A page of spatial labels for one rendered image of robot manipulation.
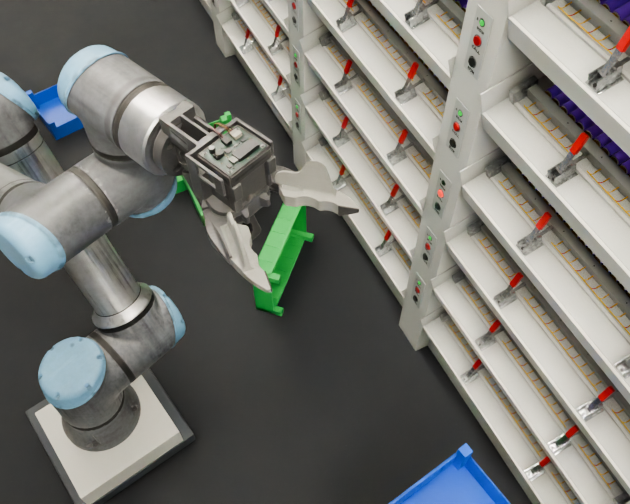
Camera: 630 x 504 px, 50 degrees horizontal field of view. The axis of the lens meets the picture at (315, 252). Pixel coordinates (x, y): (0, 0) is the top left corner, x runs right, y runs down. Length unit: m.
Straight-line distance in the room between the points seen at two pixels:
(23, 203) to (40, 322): 1.30
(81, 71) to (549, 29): 0.65
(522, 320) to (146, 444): 0.94
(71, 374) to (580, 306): 1.04
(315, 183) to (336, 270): 1.39
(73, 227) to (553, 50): 0.69
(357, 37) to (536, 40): 0.66
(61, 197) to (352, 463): 1.20
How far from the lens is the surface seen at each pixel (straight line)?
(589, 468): 1.56
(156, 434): 1.77
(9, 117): 1.40
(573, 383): 1.41
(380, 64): 1.58
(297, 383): 1.91
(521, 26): 1.09
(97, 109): 0.80
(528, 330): 1.43
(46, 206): 0.86
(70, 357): 1.61
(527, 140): 1.19
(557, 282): 1.27
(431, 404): 1.92
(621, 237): 1.11
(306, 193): 0.72
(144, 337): 1.61
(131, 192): 0.88
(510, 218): 1.33
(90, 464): 1.79
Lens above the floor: 1.76
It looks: 56 degrees down
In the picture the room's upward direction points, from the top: straight up
